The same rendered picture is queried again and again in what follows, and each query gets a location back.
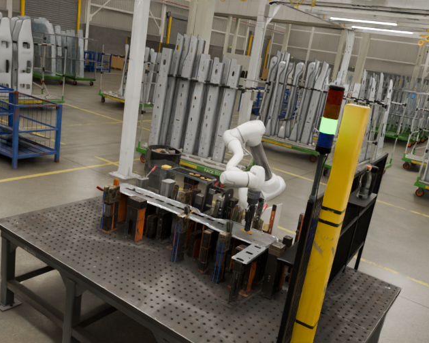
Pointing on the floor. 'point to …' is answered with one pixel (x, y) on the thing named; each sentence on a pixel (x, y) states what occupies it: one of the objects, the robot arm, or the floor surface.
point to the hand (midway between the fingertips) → (248, 225)
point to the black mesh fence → (356, 239)
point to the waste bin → (154, 154)
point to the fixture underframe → (7, 301)
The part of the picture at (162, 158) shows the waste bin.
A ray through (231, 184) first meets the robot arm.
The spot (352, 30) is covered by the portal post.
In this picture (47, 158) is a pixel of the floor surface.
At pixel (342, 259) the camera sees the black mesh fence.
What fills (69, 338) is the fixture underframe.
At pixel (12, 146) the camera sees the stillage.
